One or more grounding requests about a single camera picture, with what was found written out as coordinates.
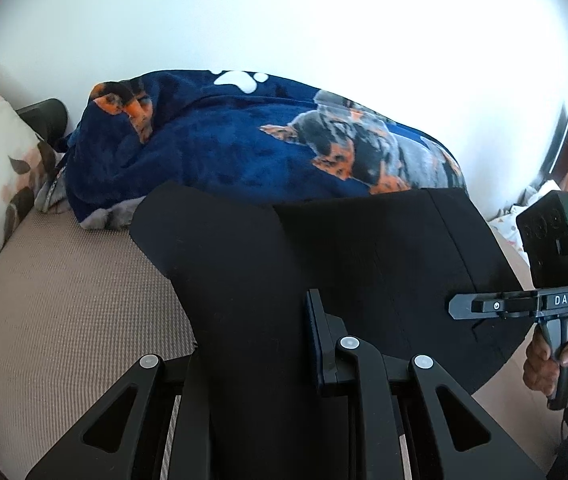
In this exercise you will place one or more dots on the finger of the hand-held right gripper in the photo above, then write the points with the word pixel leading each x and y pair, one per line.
pixel 493 305

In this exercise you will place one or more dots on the person's right hand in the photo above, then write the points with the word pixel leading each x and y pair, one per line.
pixel 536 365

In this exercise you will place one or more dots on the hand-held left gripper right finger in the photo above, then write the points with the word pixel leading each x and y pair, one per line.
pixel 320 340

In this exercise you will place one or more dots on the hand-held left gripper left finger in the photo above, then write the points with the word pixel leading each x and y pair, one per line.
pixel 191 400

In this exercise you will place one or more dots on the black pants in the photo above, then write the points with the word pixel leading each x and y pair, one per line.
pixel 264 285

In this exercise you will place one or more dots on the blue dog print blanket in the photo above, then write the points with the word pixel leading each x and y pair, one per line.
pixel 239 150

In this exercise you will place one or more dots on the white spotted bedding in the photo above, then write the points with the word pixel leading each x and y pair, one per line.
pixel 511 212

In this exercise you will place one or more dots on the black object behind pillow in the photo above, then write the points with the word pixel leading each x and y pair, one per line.
pixel 46 115

